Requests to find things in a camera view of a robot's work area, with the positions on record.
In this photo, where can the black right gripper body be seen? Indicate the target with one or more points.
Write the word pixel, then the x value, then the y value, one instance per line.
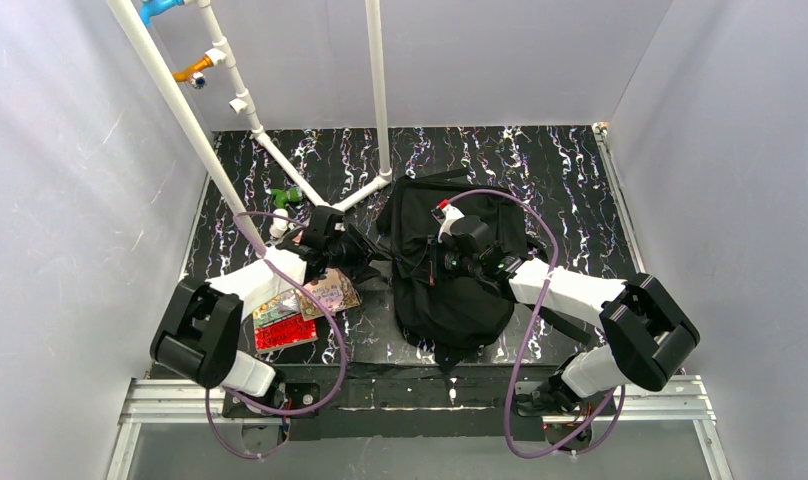
pixel 440 261

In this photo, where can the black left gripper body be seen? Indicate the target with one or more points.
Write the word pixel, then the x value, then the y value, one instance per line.
pixel 362 245

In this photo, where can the brown illustrated book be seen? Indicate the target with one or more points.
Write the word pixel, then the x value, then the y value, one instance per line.
pixel 334 290

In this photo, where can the black student backpack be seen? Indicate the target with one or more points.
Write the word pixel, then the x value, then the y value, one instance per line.
pixel 454 317

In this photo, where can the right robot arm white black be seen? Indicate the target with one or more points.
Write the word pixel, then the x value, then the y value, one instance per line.
pixel 648 336

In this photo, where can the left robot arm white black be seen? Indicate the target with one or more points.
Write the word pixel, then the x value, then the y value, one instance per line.
pixel 198 335

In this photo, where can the green pipe valve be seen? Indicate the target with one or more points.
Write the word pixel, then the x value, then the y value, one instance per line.
pixel 281 198

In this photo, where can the red patterned book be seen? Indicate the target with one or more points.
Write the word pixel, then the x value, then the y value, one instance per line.
pixel 287 333

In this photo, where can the orange pipe valve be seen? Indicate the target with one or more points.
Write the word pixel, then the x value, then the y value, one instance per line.
pixel 193 75

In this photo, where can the blue pipe valve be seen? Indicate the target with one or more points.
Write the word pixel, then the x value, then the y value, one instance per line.
pixel 153 8

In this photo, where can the black mounting base plate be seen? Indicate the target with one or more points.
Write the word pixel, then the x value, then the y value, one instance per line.
pixel 387 400

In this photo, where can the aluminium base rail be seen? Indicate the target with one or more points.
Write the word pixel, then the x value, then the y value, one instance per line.
pixel 172 429

